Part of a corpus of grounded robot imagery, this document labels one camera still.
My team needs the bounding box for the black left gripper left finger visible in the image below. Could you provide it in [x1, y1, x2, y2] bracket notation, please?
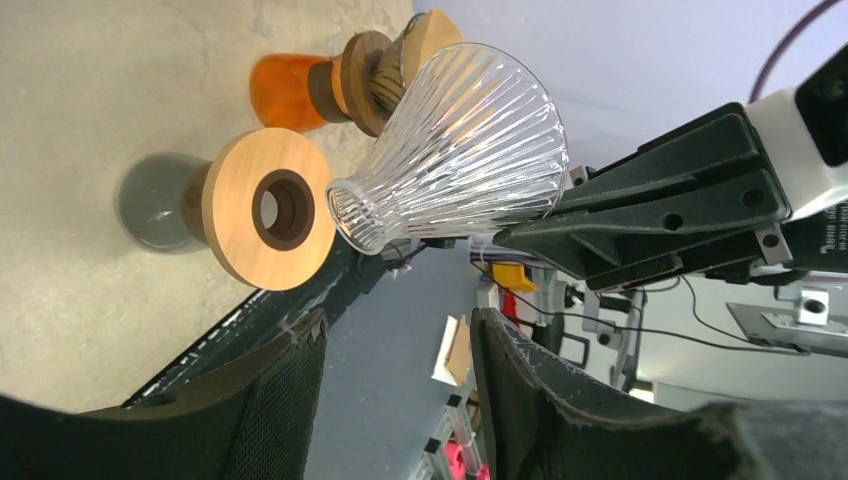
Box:
[1, 310, 328, 479]

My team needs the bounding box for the smoky grey glass dripper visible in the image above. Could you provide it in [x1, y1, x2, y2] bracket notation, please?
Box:
[369, 13, 424, 113]

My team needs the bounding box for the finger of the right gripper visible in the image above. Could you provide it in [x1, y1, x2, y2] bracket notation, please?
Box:
[493, 214, 792, 291]
[553, 103, 791, 229]

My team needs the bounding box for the dark walnut dripper stand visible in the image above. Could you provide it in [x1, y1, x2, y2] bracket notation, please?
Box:
[340, 30, 390, 137]

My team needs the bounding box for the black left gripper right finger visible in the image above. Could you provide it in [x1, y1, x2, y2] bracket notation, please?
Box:
[470, 308, 847, 479]

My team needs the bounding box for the clear glass dripper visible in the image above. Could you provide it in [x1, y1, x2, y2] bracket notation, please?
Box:
[325, 43, 569, 255]

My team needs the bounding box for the light bamboo dripper stand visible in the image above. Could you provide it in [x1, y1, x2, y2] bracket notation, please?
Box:
[201, 128, 335, 291]

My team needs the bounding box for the grey glass carafe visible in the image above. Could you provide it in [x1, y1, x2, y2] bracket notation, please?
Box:
[115, 151, 207, 255]

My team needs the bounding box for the orange glass carafe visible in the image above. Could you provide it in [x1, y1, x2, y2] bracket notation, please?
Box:
[249, 53, 351, 133]

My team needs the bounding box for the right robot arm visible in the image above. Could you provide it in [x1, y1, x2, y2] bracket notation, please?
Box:
[471, 50, 847, 479]

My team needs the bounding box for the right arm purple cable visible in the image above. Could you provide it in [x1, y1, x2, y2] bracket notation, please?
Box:
[748, 0, 843, 104]

